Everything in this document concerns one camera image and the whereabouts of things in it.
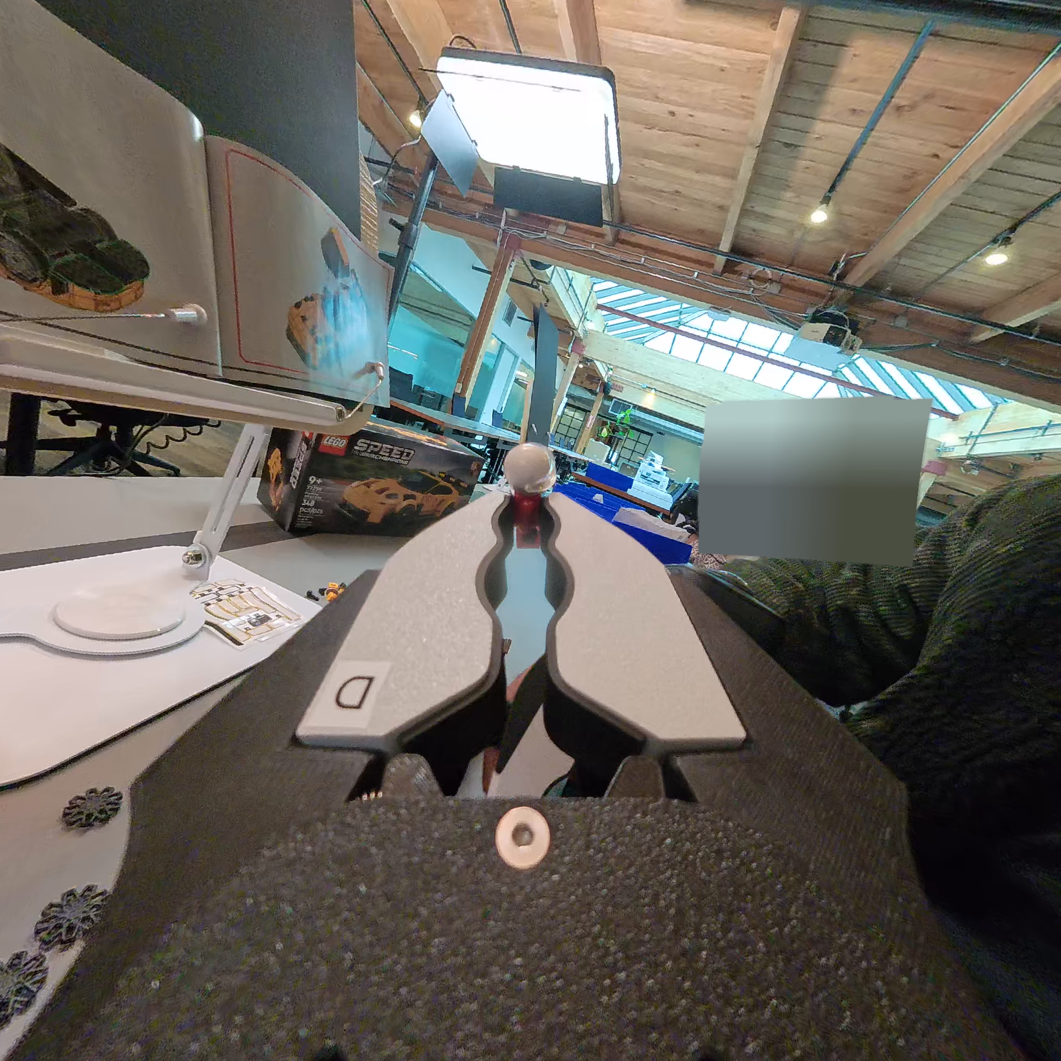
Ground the lego set box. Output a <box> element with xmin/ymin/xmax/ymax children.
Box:
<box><xmin>257</xmin><ymin>427</ymin><xmax>486</xmax><ymax>538</ymax></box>

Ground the person's right forearm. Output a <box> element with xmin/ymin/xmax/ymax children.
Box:
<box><xmin>696</xmin><ymin>474</ymin><xmax>1061</xmax><ymax>731</ymax></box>

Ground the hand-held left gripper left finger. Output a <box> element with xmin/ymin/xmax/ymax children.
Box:
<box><xmin>294</xmin><ymin>489</ymin><xmax>508</xmax><ymax>751</ymax></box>

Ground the white ceiling projector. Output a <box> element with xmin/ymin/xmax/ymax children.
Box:
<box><xmin>787</xmin><ymin>307</ymin><xmax>863</xmax><ymax>370</ymax></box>

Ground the black office chair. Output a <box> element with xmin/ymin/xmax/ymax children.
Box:
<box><xmin>33</xmin><ymin>398</ymin><xmax>208</xmax><ymax>477</ymax></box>

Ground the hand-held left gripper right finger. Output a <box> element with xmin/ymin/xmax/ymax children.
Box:
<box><xmin>543</xmin><ymin>493</ymin><xmax>749</xmax><ymax>757</ymax></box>

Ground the studio light panel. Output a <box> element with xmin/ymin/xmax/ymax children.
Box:
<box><xmin>421</xmin><ymin>45</ymin><xmax>623</xmax><ymax>229</ymax></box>

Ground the black lego wheel rim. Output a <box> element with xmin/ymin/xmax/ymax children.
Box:
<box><xmin>0</xmin><ymin>952</ymin><xmax>49</xmax><ymax>1025</ymax></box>
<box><xmin>35</xmin><ymin>885</ymin><xmax>111</xmax><ymax>950</ymax></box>
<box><xmin>62</xmin><ymin>787</ymin><xmax>124</xmax><ymax>832</ymax></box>

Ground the lego instruction booklet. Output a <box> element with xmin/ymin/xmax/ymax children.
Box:
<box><xmin>0</xmin><ymin>0</ymin><xmax>395</xmax><ymax>391</ymax></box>

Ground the lego sticker sheet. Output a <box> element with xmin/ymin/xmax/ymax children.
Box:
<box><xmin>192</xmin><ymin>580</ymin><xmax>301</xmax><ymax>649</ymax></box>

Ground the black light stand pole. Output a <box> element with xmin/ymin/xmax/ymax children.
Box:
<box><xmin>385</xmin><ymin>157</ymin><xmax>440</xmax><ymax>333</ymax></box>

